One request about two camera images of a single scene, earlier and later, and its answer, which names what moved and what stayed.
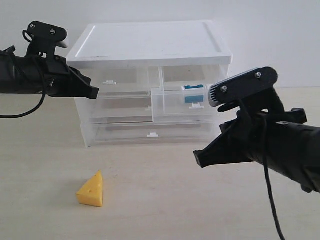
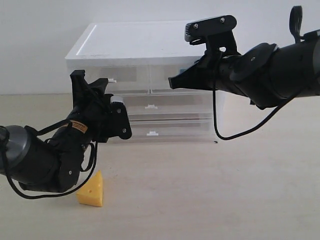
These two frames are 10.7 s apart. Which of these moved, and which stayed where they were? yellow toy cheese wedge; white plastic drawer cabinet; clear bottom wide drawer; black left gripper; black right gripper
Moved: black left gripper; black right gripper
Stayed: white plastic drawer cabinet; clear bottom wide drawer; yellow toy cheese wedge
